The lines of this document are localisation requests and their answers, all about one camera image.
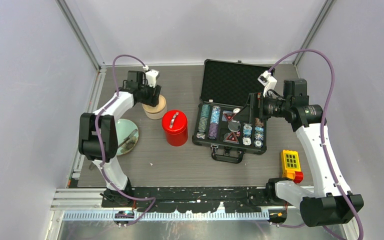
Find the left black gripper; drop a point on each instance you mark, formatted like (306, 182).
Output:
(155, 93)

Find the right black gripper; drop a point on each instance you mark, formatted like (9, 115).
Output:
(254, 108)

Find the cream round lid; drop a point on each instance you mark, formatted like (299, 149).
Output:
(162, 104)

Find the round metal tin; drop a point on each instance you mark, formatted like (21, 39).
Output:
(157, 115)

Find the red round lid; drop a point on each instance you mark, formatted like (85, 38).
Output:
(174, 122)

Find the red cylindrical container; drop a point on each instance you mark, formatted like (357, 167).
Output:
(177, 139)

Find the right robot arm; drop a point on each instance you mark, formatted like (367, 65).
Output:
(331, 202)

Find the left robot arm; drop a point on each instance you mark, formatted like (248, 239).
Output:
(98, 140)

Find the pale green plate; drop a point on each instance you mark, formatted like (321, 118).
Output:
(124, 126)

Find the black poker chip case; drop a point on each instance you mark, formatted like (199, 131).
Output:
(228, 121)

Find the yellow toy block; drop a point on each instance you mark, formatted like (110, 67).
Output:
(291, 167)

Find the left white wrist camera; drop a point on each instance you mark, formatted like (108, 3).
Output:
(151, 76)

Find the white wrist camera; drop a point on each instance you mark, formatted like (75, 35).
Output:
(268, 82)
(151, 76)

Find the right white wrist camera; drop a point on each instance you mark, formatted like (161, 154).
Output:
(268, 82)

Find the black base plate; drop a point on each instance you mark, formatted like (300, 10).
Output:
(207, 199)

